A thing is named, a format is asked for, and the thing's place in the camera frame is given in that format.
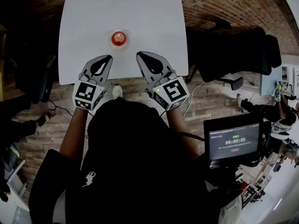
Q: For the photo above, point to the pale blue desk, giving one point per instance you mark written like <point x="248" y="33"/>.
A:
<point x="271" y="80"/>

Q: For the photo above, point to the white plate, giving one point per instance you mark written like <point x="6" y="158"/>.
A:
<point x="129" y="41"/>

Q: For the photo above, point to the person's right forearm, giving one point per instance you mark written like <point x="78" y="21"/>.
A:
<point x="180" y="129"/>

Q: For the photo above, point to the black office chair with armrests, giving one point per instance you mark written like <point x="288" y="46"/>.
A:
<point x="238" y="52"/>

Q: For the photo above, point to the red apple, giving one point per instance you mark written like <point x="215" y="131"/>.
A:
<point x="119" y="38"/>

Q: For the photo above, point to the person's black shirt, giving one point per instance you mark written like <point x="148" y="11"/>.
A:
<point x="140" y="171"/>

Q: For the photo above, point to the white shelf unit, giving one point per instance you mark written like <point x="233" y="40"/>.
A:
<point x="16" y="185"/>

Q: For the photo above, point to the person's left forearm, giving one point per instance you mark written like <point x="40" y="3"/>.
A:
<point x="72" y="134"/>

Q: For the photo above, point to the black office chair with headrest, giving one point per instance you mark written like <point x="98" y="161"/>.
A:
<point x="35" y="78"/>

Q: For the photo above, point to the black monitor screen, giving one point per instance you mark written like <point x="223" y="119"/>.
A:
<point x="233" y="141"/>

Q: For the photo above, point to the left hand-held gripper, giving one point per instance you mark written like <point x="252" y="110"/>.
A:
<point x="85" y="94"/>

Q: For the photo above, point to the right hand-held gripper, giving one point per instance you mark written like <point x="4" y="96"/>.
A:
<point x="172" y="91"/>

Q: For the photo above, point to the person's left white shoe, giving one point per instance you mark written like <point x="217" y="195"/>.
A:
<point x="117" y="91"/>

